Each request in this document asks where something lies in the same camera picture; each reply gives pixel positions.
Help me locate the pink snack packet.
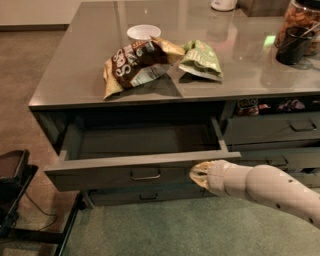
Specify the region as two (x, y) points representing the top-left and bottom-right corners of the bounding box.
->
(277, 99), (305, 112)

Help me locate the glass snack jar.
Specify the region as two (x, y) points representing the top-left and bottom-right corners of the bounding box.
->
(274, 0), (320, 56)

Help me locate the lower right drawer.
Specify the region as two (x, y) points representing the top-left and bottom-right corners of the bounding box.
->
(297, 172), (320, 188)

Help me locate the white container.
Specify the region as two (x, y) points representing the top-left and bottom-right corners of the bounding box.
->
(211, 0), (237, 12)

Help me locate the grey drawer cabinet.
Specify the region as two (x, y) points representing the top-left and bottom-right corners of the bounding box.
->
(28, 0), (320, 207)

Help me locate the snack packet in drawer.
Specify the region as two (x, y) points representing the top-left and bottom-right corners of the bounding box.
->
(236, 99), (259, 116)

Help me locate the black metal stand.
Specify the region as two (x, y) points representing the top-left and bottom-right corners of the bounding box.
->
(0, 150), (85, 256)

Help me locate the black cable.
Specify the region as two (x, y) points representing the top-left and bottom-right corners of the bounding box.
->
(24, 191), (58, 232)

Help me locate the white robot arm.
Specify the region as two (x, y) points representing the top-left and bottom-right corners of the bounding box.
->
(189, 160), (320, 228)

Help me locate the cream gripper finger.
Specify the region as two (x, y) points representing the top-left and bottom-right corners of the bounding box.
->
(189, 161), (211, 189)

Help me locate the green chip bag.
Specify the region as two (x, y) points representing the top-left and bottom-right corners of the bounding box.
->
(179, 40), (223, 81)

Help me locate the lower left drawer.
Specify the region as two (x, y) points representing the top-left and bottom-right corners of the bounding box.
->
(89, 183), (212, 206)

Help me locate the black cup with stick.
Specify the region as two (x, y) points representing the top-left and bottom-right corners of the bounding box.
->
(276, 26), (315, 65)

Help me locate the middle right drawer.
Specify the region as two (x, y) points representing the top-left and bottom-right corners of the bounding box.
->
(239, 147), (320, 171)

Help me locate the brown chip bag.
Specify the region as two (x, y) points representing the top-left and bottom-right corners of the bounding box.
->
(103, 37), (185, 98)

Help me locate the upper right drawer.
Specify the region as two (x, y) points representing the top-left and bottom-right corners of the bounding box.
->
(224, 112), (320, 145)

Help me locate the grey top drawer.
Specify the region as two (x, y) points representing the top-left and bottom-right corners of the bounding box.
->
(45, 117), (241, 191)

